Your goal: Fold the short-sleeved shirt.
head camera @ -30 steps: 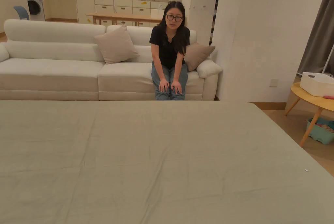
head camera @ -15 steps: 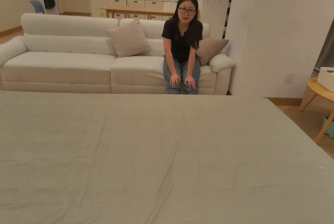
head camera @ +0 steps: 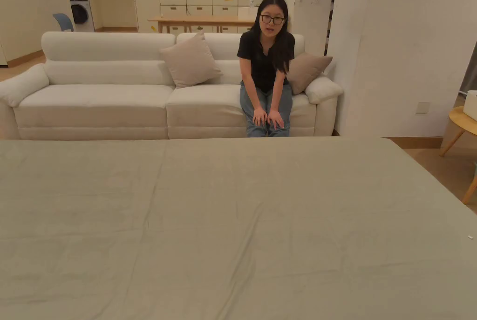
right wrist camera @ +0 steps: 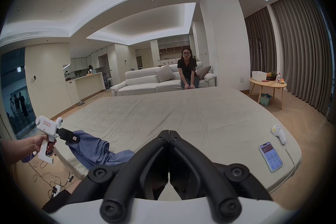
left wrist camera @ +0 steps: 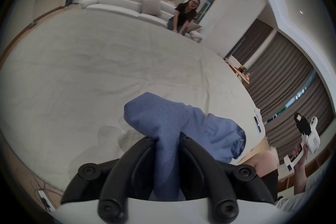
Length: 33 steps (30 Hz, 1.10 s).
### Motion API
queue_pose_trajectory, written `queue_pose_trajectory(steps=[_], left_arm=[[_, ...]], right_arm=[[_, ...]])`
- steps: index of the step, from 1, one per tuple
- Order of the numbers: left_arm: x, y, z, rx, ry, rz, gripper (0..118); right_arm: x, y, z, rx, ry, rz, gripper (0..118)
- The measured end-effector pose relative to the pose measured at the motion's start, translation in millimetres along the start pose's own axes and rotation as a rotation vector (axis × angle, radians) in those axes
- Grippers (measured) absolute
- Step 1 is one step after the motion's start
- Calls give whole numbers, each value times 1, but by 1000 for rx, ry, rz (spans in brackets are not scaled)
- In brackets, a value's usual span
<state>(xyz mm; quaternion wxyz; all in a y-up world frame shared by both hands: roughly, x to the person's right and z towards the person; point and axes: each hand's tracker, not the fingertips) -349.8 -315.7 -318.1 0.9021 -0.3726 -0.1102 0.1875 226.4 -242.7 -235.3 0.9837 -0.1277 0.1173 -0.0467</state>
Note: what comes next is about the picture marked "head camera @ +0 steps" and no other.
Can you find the white washing machine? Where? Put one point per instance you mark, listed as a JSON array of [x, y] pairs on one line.
[[81, 12]]

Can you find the bed with pale green sheet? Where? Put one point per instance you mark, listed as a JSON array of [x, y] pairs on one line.
[[231, 230]]

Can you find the white sofa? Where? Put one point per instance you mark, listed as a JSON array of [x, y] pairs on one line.
[[97, 104]]

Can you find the beige square cushion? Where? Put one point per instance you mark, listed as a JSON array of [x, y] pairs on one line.
[[190, 61], [306, 70]]

